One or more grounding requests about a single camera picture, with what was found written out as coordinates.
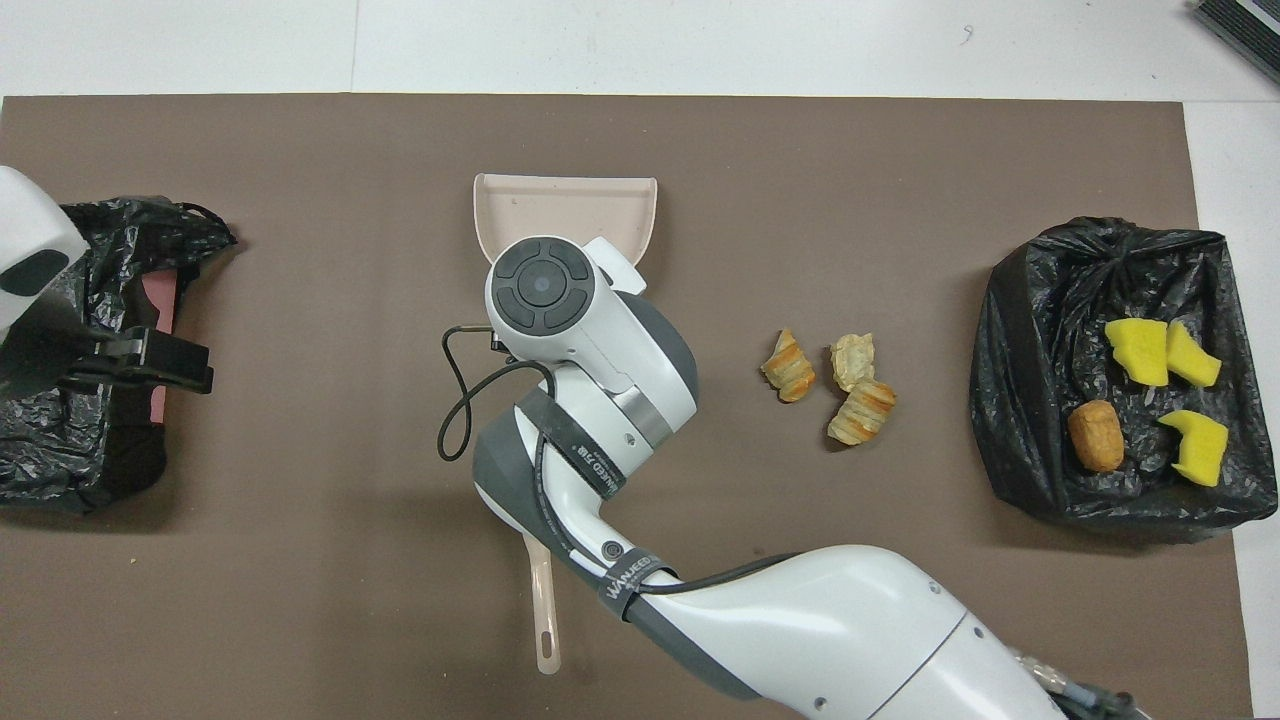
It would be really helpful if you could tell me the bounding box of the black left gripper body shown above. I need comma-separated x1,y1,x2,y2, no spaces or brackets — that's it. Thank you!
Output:
55,330,151,386

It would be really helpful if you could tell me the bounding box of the golden striped pastry piece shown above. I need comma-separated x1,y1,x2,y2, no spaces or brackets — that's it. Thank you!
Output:
760,327,817,404

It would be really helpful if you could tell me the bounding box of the brown bread roll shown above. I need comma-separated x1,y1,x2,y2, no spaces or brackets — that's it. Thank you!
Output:
1066,399,1127,475

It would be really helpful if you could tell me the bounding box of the brown table mat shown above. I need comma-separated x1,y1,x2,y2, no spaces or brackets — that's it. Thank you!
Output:
0,93,1256,720

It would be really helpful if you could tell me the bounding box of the yellow sponge green backing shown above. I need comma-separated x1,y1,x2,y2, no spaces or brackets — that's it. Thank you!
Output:
1165,319,1224,390

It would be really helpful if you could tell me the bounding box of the beige plastic dustpan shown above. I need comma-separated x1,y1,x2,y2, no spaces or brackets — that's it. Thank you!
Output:
472,173,659,297

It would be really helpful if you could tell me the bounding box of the black plastic trash bag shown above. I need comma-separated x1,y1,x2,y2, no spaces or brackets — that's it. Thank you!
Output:
968,215,1279,546
0,195,239,516

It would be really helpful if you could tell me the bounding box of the dark ribbed panel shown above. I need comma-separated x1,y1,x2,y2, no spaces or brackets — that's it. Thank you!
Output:
1188,0,1280,87

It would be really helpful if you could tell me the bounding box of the pink bin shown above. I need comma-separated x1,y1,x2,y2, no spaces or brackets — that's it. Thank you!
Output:
140,270,181,429

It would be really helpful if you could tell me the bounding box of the notched yellow sponge piece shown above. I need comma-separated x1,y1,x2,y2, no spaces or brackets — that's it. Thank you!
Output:
1157,409,1231,489

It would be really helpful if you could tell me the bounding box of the beige handle hand brush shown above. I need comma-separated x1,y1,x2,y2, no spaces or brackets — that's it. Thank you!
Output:
520,530,563,677

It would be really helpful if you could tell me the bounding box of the pale pastry piece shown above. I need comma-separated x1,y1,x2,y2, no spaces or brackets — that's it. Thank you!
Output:
830,332,878,392

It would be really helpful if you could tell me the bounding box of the long striped pastry piece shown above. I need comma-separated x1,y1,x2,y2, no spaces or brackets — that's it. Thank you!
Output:
827,376,899,447

